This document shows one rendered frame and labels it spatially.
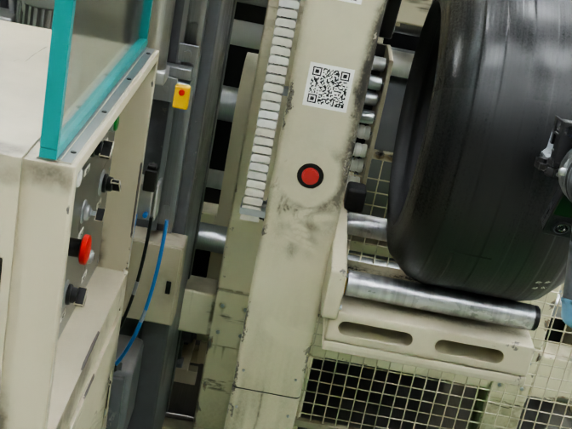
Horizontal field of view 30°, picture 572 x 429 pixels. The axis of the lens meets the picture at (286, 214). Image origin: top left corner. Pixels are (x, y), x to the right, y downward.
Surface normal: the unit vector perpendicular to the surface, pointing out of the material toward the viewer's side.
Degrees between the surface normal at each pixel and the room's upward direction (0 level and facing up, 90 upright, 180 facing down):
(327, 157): 90
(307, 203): 90
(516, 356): 90
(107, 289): 0
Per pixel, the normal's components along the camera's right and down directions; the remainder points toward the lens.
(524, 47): 0.08, -0.34
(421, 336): -0.05, 0.36
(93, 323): 0.18, -0.91
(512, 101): 0.03, -0.03
